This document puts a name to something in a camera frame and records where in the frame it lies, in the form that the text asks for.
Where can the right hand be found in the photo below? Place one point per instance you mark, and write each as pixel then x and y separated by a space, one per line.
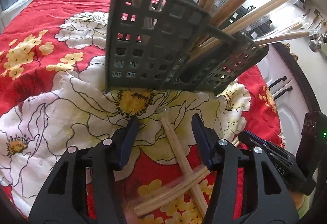
pixel 131 217

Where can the chopstick pair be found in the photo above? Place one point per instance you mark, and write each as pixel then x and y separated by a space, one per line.
pixel 183 164

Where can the dark green utensil basket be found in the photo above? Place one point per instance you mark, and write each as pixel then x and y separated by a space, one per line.
pixel 170 45

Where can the white base cabinets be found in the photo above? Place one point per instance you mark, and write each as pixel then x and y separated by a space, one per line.
pixel 290 90

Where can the red floral blanket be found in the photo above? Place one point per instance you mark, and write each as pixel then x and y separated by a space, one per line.
pixel 52 97

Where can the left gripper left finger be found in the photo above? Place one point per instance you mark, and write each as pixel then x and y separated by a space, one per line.
pixel 63 199

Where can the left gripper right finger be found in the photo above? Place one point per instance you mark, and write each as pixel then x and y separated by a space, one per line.
pixel 266 198

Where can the chopstick bundle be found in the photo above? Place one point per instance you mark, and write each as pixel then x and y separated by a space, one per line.
pixel 167 196

